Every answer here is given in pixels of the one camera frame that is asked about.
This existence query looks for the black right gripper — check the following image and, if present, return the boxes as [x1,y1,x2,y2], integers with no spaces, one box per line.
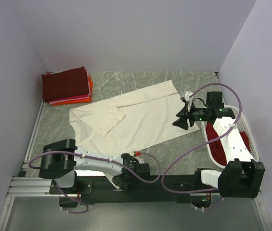
[172,101,210,130]

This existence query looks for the white t shirt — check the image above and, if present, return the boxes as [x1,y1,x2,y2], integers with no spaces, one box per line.
[69,80,199,155]

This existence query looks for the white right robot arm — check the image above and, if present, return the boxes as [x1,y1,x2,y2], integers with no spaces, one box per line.
[173,91,265,198]

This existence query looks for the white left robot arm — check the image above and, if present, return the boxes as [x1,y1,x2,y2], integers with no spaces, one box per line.
[39,139,150,193]

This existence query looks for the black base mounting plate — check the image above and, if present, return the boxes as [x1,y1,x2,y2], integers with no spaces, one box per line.
[49,168,249,207]

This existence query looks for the red t shirt in basket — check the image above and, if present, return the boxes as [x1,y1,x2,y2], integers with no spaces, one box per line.
[206,122,250,167]

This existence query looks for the pink folded shirt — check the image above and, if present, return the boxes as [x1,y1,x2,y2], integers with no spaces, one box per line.
[48,73,93,104]

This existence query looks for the orange folded shirt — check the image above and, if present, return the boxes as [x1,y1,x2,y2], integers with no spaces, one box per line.
[53,75,94,106]

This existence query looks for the lilac folded shirt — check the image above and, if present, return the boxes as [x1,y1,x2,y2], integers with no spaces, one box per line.
[49,69,92,105]

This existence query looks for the dark red folded shirt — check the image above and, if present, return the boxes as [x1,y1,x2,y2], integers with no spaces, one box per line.
[41,67,91,103]

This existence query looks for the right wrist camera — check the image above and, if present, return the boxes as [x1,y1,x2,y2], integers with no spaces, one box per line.
[180,91,193,103]

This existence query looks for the aluminium rail frame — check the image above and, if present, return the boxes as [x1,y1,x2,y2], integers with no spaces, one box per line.
[0,103,272,231]

